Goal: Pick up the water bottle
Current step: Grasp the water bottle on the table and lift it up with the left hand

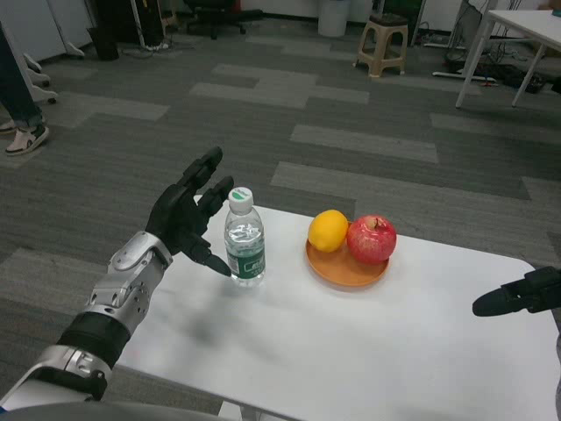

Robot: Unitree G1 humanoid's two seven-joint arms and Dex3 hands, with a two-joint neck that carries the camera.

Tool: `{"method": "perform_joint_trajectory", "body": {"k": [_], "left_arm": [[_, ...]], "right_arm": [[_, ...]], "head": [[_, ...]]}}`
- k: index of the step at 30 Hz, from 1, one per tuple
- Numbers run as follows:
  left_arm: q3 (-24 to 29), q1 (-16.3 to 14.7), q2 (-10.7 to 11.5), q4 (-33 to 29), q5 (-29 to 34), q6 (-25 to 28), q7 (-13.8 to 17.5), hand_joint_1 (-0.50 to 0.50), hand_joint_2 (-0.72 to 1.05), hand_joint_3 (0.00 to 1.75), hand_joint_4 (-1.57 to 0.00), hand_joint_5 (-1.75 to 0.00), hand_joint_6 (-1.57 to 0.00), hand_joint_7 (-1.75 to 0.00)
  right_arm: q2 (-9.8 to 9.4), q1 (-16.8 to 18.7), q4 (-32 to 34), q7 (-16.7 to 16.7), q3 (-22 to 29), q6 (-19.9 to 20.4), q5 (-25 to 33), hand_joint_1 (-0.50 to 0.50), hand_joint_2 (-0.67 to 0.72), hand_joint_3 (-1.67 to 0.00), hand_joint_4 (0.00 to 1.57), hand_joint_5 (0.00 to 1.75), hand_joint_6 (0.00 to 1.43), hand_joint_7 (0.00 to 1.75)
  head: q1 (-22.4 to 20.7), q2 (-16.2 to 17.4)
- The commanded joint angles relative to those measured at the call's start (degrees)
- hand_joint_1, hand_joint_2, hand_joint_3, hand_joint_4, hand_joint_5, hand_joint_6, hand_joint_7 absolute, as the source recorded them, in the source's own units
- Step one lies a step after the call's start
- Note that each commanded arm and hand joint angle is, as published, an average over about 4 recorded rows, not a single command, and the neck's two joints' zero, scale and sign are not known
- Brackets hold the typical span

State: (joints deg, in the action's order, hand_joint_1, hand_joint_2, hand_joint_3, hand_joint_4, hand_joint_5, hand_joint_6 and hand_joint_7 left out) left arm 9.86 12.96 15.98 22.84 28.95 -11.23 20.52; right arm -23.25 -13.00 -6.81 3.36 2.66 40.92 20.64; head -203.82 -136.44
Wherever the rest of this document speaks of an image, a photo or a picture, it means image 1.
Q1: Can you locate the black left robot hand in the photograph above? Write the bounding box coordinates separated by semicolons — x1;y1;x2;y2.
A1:
144;146;236;278

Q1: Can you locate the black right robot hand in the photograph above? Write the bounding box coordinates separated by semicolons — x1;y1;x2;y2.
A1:
472;266;561;318

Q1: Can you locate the clear water bottle green label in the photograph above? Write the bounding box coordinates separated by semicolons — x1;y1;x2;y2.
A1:
224;186;267;289

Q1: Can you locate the yellow orange fruit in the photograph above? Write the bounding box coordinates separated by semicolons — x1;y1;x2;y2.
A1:
308;210;350;253

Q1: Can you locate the red apple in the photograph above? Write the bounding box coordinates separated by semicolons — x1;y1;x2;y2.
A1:
346;214;398;266

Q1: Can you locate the round wooden plate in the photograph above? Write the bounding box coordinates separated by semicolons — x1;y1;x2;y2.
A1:
305;221;391;289

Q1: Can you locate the black trash bin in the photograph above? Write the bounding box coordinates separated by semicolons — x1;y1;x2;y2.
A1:
86;26;120;61

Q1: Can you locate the white stand pole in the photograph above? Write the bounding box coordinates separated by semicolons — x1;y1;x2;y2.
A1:
131;0;150;48

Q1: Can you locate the tan wooden stool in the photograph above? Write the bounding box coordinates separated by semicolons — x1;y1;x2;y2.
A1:
160;0;185;32

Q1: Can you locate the black office chair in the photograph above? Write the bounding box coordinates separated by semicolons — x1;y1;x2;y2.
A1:
186;0;264;40

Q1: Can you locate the black equipment cabinet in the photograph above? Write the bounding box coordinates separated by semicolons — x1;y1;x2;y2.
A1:
98;0;170;44

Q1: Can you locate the person in blue jeans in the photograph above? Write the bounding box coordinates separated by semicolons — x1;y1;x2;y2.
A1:
0;21;50;157

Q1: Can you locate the silver robot chest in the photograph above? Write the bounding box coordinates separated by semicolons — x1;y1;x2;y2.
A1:
0;399;229;421

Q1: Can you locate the white standing desk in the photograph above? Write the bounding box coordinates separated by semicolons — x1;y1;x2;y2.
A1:
432;68;499;84

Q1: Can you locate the white rolling partition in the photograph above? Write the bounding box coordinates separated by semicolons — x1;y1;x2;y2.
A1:
0;0;96;106

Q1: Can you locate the green plant in white pot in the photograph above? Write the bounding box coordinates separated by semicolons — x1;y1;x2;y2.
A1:
316;0;352;38

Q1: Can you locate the long white table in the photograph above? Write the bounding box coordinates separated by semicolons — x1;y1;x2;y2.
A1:
454;9;561;110

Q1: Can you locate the beige plastic stool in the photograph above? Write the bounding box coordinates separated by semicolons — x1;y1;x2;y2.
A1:
353;13;409;79

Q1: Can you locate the green black equipment rack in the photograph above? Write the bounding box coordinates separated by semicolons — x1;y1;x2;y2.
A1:
384;0;422;17

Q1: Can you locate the black cable heap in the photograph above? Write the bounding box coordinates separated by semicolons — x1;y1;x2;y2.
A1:
479;63;553;94

